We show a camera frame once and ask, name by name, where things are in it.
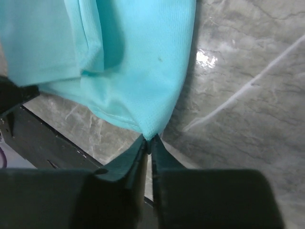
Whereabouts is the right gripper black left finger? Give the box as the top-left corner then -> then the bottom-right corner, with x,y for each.
95,133 -> 147,184

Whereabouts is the teal t shirt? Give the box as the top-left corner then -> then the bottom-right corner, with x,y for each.
0,0 -> 196,140

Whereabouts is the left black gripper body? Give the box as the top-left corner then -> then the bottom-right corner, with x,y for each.
0,75 -> 40,115

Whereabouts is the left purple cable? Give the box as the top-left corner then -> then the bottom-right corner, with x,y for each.
0,145 -> 8,169

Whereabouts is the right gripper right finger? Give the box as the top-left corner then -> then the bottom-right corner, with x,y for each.
150,134 -> 186,172

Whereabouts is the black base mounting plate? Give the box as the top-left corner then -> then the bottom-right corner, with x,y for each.
0,106 -> 102,170

